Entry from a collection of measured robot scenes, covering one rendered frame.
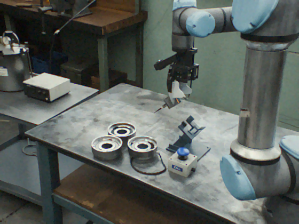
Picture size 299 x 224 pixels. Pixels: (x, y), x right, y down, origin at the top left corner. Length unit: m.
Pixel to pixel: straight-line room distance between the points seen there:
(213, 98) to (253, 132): 2.12
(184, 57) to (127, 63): 2.07
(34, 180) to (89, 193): 0.74
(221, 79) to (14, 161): 1.53
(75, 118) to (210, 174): 0.62
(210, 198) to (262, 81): 0.45
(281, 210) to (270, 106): 0.32
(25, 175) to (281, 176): 1.63
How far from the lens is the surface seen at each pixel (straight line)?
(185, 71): 1.34
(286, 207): 1.14
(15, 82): 2.19
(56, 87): 2.05
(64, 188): 1.67
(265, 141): 0.97
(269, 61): 0.90
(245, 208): 1.21
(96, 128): 1.54
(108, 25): 2.77
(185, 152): 1.27
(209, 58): 2.98
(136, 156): 1.33
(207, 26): 1.21
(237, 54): 2.88
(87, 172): 1.74
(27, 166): 2.44
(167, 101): 1.44
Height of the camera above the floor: 1.56
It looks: 26 degrees down
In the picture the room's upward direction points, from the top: 1 degrees clockwise
